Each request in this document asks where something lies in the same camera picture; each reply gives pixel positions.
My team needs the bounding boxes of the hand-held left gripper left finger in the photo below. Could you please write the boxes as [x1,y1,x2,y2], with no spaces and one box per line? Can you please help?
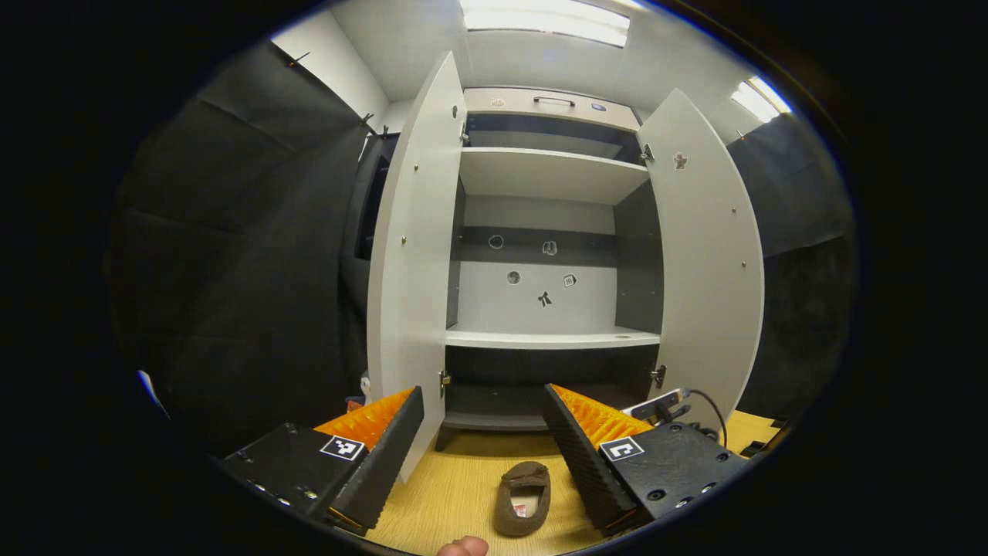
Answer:
[218,385,426,537]

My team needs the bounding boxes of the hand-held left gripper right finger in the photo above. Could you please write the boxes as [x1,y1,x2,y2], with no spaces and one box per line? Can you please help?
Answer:
[543,383,747,539]

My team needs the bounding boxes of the brown fuzzy shoe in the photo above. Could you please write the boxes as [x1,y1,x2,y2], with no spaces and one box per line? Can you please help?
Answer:
[494,461,553,538]

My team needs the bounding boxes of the white shoe cabinet door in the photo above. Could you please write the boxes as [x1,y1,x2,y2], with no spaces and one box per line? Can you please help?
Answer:
[367,50,467,483]
[637,87,765,433]

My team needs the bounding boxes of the white shoe cabinet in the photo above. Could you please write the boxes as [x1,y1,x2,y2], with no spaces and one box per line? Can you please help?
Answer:
[436,86,666,453]

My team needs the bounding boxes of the white cabinet drawer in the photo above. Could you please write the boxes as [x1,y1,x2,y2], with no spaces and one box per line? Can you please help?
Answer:
[463,87,641,132]

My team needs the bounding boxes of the ceiling light panel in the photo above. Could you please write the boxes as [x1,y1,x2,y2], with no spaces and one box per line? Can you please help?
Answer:
[729,75,793,124]
[461,0,631,49]

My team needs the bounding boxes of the black cable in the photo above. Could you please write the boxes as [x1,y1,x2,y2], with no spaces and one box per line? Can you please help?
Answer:
[683,388,729,449]

